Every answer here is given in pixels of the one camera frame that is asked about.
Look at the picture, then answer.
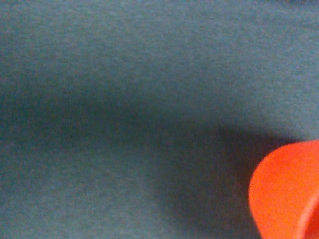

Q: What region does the red plastic cup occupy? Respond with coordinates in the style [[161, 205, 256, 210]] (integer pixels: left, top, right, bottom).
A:
[[248, 140, 319, 239]]

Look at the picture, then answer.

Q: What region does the black tablecloth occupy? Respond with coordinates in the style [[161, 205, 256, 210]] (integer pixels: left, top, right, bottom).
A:
[[0, 0, 319, 239]]

